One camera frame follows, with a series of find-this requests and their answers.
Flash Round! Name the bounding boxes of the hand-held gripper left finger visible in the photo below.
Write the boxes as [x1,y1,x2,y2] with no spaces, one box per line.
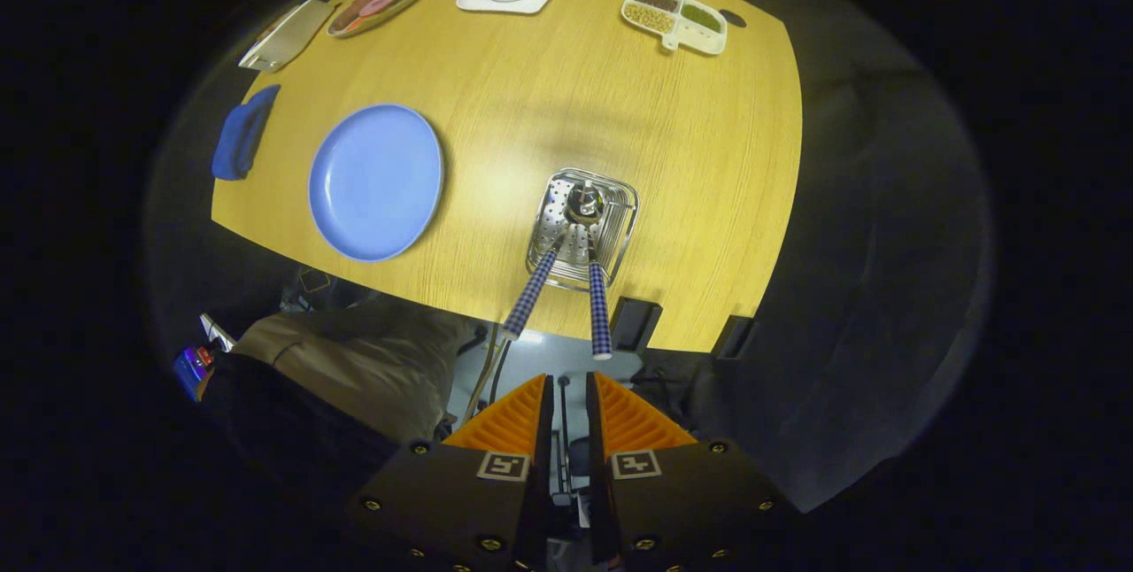
[347,374,556,572]

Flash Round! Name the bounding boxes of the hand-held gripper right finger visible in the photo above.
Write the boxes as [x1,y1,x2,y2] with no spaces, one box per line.
[586,371,793,572]

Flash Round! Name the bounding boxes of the spoon with blue checked handle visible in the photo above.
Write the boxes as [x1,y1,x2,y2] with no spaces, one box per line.
[565,182,614,361]

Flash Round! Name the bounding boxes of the fork with blue checked handle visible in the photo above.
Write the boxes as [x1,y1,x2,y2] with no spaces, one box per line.
[502,227,572,343]

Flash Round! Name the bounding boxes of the person's beige trousers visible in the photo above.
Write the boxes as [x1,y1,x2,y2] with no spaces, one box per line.
[232,298,479,444]

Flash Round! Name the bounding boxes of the blue round plate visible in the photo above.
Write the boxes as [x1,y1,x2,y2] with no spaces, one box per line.
[308,104,445,263]

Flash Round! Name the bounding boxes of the white power strip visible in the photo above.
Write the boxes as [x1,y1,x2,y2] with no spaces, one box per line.
[198,313,238,353]

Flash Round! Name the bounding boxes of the phone with purple screen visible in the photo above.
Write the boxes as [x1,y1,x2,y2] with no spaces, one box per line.
[173,345,210,402]

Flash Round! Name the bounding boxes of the white divided bean dish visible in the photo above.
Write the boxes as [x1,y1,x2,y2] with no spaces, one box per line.
[620,0,728,56]

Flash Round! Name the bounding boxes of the blue folded cloth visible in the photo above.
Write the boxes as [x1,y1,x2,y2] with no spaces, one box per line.
[211,84,281,182]

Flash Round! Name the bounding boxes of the large brown meat piece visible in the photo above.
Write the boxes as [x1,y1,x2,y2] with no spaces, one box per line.
[332,0,382,33]

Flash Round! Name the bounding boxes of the white toaster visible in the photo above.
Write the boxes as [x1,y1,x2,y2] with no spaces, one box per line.
[237,0,335,73]

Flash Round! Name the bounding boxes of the black floor cable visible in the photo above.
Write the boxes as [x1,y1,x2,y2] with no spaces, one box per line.
[462,324,501,422]
[487,337,519,405]

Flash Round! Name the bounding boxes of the metal wire cutlery basket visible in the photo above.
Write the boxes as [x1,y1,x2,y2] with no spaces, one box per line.
[526,167,640,293]

